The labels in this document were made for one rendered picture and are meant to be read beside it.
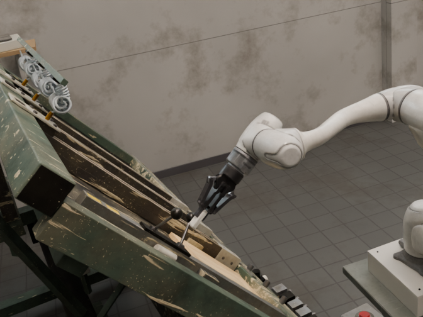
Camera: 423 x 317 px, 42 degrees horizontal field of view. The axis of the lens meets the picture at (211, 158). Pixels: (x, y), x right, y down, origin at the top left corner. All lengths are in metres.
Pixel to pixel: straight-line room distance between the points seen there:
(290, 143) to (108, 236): 0.58
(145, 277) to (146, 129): 3.85
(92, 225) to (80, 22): 3.71
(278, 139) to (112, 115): 3.65
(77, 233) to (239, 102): 4.21
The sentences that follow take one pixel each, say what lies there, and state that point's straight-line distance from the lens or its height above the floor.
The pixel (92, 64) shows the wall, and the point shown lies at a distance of 5.01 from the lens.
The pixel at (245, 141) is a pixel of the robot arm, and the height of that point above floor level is 1.65.
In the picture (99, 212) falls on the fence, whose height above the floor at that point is 1.58.
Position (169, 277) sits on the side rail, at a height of 1.46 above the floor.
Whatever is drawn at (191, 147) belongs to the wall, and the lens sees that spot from 5.42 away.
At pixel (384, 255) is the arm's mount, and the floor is 0.86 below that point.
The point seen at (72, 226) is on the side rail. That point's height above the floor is 1.70.
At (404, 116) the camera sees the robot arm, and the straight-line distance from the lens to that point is 1.94.
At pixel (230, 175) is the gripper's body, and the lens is 1.75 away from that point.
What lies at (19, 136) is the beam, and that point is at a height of 1.86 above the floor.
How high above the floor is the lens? 2.32
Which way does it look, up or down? 24 degrees down
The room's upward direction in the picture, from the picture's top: 9 degrees counter-clockwise
